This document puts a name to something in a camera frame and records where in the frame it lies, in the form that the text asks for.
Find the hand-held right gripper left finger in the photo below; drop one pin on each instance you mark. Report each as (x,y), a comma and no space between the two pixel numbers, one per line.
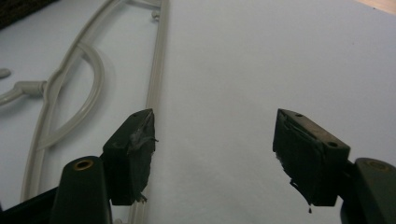
(129,161)

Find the dark textured mat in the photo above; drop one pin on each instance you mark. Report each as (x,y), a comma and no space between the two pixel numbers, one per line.
(18,9)

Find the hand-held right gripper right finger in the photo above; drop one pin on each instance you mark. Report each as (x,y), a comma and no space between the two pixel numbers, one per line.
(314,161)

